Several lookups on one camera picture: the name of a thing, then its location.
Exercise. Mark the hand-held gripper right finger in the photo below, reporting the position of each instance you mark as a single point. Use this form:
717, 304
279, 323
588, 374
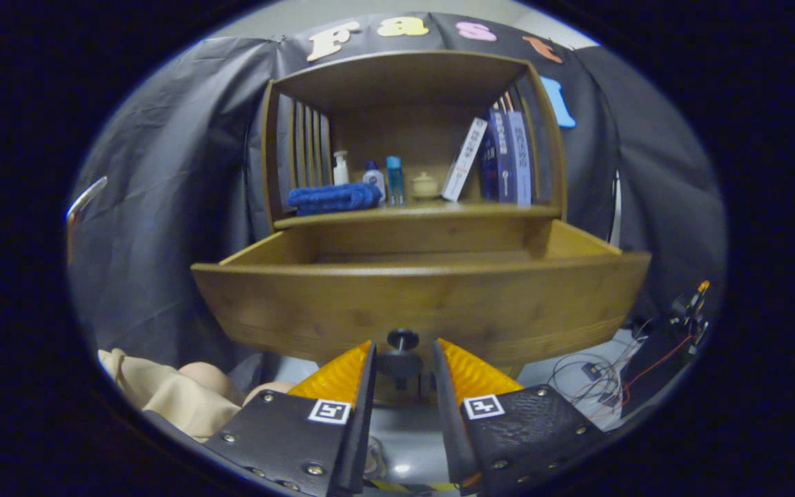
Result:
449, 435

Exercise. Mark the person's bare knee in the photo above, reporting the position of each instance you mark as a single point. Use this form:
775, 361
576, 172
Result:
208, 379

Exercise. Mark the folded blue towel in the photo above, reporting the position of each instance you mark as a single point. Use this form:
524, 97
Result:
332, 199

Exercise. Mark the white bottle with blue cap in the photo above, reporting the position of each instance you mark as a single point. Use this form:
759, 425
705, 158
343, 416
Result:
374, 181

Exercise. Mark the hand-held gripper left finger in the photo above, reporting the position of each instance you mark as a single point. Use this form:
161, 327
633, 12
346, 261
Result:
363, 428

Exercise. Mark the white pump bottle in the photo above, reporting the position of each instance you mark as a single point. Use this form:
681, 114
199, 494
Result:
341, 172

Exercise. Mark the dark blue book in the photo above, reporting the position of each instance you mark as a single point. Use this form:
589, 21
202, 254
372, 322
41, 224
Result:
497, 166

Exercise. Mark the pale lavender book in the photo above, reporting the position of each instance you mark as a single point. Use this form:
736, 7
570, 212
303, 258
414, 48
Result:
520, 166

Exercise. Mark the clear blue bottle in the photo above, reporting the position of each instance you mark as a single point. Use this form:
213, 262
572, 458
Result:
395, 181

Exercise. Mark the wooden countertop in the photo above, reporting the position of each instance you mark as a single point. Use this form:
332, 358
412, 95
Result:
425, 210

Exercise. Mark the person's beige clothing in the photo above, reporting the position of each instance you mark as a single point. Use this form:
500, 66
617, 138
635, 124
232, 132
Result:
163, 397

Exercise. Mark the wooden cabinet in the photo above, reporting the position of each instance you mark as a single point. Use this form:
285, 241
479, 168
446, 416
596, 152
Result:
404, 131

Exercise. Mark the cream lidded tea cup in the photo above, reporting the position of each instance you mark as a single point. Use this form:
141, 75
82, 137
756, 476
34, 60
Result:
425, 186

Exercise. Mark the white book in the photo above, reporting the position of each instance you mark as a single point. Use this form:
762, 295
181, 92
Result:
463, 162

